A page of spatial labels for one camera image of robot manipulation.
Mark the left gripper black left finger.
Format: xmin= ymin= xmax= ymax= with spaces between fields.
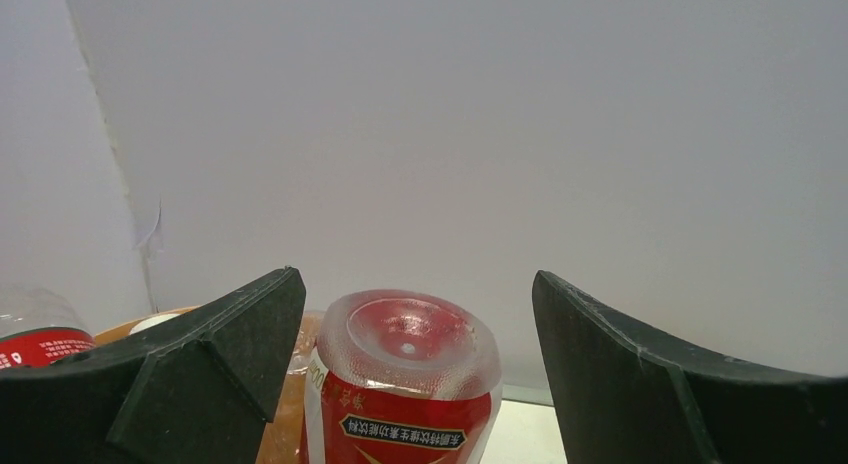
xmin=1 ymin=267 xmax=306 ymax=463

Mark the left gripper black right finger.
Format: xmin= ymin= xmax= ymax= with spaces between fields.
xmin=532 ymin=271 xmax=847 ymax=463

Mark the red-label bottle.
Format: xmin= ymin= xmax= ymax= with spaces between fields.
xmin=1 ymin=284 xmax=95 ymax=370

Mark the red-yellow label bottle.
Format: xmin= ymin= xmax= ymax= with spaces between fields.
xmin=299 ymin=289 xmax=502 ymax=464

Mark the orange plastic bin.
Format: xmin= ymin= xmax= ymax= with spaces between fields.
xmin=92 ymin=306 xmax=326 ymax=464

